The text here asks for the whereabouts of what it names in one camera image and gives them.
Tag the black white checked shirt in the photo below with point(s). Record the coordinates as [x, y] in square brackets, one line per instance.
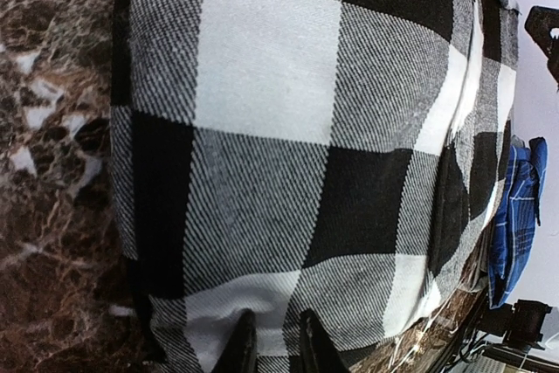
[277, 156]

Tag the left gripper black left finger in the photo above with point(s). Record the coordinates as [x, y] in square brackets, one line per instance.
[240, 352]

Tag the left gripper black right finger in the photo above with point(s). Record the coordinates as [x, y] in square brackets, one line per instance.
[317, 352]

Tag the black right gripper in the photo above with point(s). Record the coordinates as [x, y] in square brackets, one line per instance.
[540, 26]

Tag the blue plaid folded shirt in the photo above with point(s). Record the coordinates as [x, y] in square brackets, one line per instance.
[516, 219]

